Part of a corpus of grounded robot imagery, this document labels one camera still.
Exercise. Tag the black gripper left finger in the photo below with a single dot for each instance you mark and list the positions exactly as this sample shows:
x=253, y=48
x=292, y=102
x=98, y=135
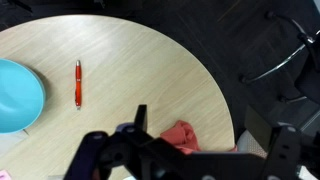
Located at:
x=131, y=147

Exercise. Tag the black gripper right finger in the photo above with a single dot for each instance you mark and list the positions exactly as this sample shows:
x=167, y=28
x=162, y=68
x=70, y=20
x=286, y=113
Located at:
x=287, y=148

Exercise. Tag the red ballpoint pen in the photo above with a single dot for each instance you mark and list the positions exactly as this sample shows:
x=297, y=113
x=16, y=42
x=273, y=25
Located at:
x=78, y=77

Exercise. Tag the light blue bowl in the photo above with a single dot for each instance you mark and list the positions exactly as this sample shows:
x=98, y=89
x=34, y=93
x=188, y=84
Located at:
x=22, y=96

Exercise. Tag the red crumpled cloth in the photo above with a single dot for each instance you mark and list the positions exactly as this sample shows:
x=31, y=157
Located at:
x=182, y=136

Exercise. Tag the pink object at edge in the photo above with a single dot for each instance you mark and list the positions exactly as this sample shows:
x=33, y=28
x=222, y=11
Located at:
x=4, y=175

